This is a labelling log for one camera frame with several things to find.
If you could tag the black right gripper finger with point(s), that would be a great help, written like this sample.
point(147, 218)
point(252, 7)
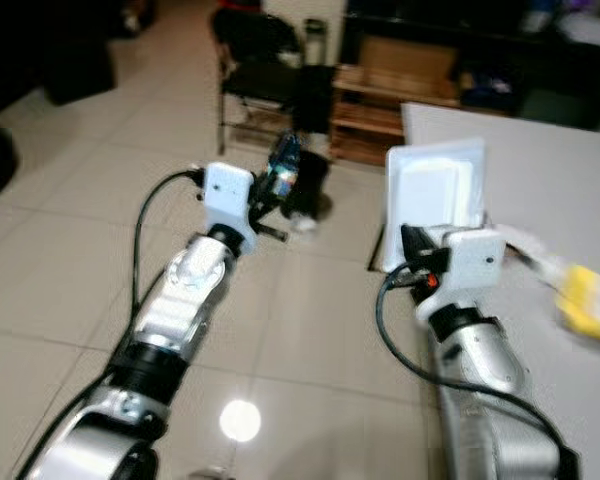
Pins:
point(415, 245)

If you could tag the blue plastic bottle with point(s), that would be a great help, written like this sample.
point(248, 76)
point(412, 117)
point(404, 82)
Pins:
point(283, 165)

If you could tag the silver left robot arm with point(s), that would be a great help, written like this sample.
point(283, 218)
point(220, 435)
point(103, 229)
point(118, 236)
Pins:
point(185, 300)

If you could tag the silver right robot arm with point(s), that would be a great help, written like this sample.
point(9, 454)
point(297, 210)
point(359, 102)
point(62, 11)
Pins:
point(490, 380)

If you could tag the black bin with red band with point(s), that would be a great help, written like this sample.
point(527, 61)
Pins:
point(235, 5)

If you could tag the white crumpled wrapper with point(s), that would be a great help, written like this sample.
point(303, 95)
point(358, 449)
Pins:
point(535, 258)

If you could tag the wooden slat crate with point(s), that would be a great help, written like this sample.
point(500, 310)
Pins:
point(370, 115)

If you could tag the black folding chair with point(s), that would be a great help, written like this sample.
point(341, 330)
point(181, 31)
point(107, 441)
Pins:
point(255, 70)

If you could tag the yellow package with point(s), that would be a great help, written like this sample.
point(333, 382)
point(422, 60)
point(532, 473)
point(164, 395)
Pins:
point(590, 305)

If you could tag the blue printed box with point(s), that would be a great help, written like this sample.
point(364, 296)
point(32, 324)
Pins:
point(488, 88)

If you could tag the brown cardboard box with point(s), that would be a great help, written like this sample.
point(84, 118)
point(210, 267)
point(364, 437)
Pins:
point(405, 62)

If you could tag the black desk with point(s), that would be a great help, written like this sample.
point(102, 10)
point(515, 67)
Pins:
point(560, 70)

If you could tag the black floor box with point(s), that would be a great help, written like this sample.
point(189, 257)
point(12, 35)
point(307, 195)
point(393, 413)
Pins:
point(80, 72)

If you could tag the black metal table frame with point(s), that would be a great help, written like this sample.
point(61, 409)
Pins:
point(375, 255)

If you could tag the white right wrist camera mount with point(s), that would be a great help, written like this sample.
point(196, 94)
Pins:
point(475, 260)

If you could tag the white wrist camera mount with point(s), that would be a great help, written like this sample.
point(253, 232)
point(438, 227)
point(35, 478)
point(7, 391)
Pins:
point(228, 195)
point(475, 260)

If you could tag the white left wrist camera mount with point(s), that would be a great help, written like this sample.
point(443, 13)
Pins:
point(228, 195)

